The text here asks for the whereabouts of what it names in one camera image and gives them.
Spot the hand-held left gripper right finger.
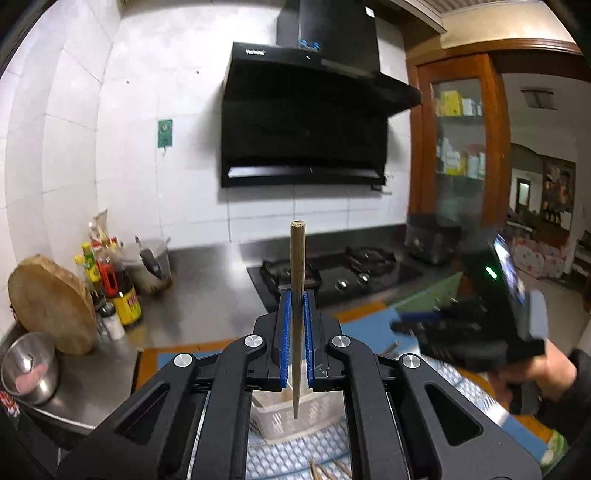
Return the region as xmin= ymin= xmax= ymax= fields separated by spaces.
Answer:
xmin=302 ymin=290 xmax=543 ymax=480

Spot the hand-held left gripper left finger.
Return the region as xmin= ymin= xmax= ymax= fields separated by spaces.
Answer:
xmin=56 ymin=290 xmax=293 ymax=480

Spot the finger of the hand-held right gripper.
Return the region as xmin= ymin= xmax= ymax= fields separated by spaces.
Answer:
xmin=390 ymin=320 xmax=467 ymax=367
xmin=399 ymin=300 xmax=481 ymax=325

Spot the tapered wooden chopstick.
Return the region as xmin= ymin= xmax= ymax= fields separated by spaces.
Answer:
xmin=290 ymin=222 xmax=306 ymax=420

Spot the white plastic utensil holder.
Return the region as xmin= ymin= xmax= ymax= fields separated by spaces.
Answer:
xmin=252 ymin=360 xmax=347 ymax=446

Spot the person's right hand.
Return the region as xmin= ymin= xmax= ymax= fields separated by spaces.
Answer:
xmin=501 ymin=344 xmax=578 ymax=414

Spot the green drawer cabinet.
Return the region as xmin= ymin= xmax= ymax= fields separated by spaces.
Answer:
xmin=392 ymin=272 xmax=463 ymax=315

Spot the blue patterned table mat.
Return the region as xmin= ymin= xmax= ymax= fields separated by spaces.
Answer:
xmin=143 ymin=300 xmax=559 ymax=480

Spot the black gas stove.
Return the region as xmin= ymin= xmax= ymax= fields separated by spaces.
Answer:
xmin=247 ymin=246 xmax=423 ymax=312

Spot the printed floral cloth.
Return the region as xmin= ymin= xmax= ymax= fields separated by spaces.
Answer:
xmin=510 ymin=237 xmax=571 ymax=278

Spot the black countertop appliance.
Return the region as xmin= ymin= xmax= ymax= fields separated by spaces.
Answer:
xmin=405 ymin=213 xmax=462 ymax=265

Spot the metal cooking pot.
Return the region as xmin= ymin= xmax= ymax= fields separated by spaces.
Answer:
xmin=122 ymin=236 xmax=172 ymax=296

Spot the dark sauce bottle yellow label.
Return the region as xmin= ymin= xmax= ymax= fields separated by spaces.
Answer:
xmin=107 ymin=258 xmax=143 ymax=326

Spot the small white shaker bottle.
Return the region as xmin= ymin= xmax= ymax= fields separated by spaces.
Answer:
xmin=99 ymin=302 xmax=126 ymax=341

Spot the wooden glass door cabinet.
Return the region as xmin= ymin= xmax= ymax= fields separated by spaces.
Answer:
xmin=406 ymin=39 xmax=511 ymax=232

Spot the red capped sauce bottle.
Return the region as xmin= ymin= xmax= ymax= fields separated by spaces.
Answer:
xmin=99 ymin=263 xmax=116 ymax=298

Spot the green yellow condiment bottle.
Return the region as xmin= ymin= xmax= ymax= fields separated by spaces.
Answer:
xmin=76 ymin=242 xmax=102 ymax=284

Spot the yellow box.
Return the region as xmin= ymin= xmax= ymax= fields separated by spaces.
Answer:
xmin=438 ymin=90 xmax=462 ymax=116

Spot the clear plastic food bag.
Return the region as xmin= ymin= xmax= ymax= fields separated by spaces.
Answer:
xmin=90 ymin=210 xmax=112 ymax=245

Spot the black range hood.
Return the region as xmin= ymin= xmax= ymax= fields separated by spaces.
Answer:
xmin=219 ymin=0 xmax=422 ymax=189

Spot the round wooden cutting board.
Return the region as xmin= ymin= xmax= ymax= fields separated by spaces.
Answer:
xmin=8 ymin=255 xmax=98 ymax=356

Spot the stainless steel bowl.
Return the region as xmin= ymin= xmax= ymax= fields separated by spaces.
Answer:
xmin=1 ymin=331 xmax=60 ymax=406

